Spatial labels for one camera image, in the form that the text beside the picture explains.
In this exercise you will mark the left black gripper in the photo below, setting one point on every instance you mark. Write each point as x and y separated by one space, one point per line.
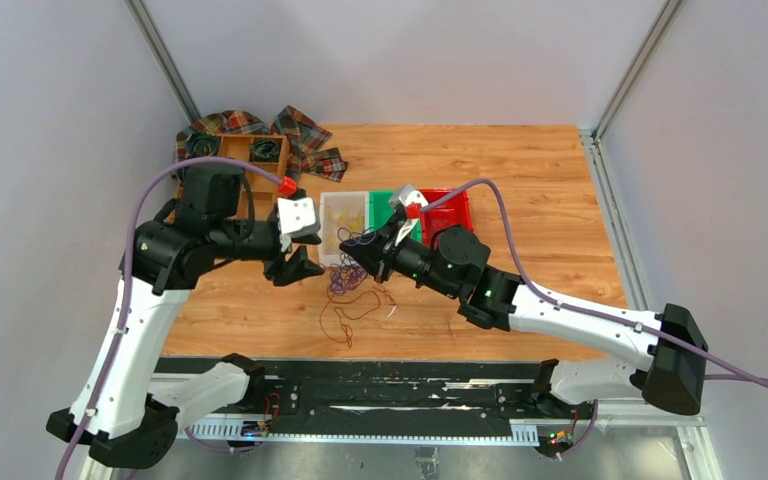
298 266

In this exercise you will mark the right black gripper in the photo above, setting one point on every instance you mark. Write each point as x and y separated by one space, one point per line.
377 256

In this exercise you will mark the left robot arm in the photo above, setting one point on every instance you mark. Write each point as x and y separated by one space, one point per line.
123 422

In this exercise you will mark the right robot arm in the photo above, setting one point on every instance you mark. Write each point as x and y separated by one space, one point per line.
655 356

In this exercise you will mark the green plastic bin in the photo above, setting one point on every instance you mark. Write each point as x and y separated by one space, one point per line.
379 209

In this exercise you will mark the white plastic bin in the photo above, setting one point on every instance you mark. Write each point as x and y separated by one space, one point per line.
340 214

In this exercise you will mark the wooden compartment tray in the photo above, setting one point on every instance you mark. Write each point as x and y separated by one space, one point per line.
264 192

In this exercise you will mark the red plastic bin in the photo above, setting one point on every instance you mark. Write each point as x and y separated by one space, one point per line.
455 211

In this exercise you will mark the rolled dark tie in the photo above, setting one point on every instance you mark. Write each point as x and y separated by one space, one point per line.
265 150
201 144

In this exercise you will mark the plaid cloth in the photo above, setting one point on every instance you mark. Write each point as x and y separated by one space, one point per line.
307 140

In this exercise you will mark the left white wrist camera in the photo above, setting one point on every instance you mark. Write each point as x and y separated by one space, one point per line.
298 217

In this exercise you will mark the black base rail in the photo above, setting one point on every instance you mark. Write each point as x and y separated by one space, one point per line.
393 402

